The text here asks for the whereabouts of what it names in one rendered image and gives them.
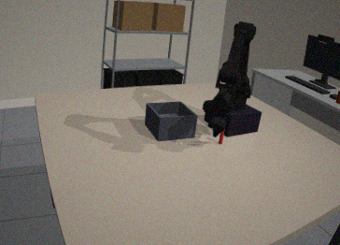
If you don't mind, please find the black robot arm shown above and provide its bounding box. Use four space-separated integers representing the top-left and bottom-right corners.
203 22 256 114

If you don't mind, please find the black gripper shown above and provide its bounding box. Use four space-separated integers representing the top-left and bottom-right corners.
208 102 234 137

